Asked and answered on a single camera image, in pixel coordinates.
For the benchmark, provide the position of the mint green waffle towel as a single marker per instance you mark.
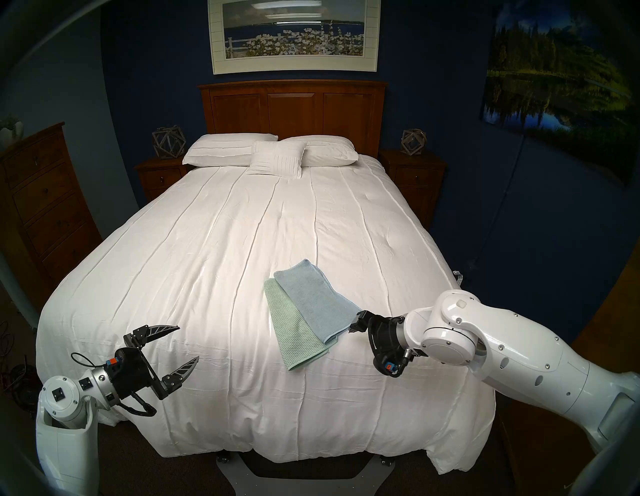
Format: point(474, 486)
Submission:
point(295, 340)

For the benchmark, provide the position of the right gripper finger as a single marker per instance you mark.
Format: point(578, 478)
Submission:
point(360, 329)
point(362, 318)

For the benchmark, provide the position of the brown wooden nightstand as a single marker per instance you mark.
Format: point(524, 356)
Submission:
point(417, 180)
point(160, 177)

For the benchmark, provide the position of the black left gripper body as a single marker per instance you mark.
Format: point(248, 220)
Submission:
point(132, 372)

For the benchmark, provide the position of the forest lake canvas print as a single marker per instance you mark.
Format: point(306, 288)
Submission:
point(555, 85)

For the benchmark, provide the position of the tall brown wooden dresser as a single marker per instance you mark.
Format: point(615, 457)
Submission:
point(45, 210)

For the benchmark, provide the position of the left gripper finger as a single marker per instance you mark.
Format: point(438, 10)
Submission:
point(150, 333)
point(177, 376)

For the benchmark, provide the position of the brown wooden headboard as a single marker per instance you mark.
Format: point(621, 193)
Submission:
point(295, 110)

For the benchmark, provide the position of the small white potted plant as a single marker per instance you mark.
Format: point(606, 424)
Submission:
point(11, 131)

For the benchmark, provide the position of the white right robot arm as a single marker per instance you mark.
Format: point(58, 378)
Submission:
point(525, 350)

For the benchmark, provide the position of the long white pillow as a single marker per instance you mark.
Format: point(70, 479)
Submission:
point(330, 150)
point(220, 150)

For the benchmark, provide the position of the white bed comforter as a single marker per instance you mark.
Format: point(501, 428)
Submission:
point(200, 250)

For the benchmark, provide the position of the square pleated white pillow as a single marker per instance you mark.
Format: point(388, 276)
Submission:
point(277, 160)

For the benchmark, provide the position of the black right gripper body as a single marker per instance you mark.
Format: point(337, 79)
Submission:
point(382, 335)

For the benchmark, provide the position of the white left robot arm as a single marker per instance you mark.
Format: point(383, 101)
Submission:
point(60, 400)

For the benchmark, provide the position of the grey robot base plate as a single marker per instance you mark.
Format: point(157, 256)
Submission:
point(235, 475)

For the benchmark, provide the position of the framed flower seascape picture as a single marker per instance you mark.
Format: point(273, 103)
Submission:
point(295, 45)

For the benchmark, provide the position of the light blue hand towel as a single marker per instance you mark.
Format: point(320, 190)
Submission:
point(310, 295)

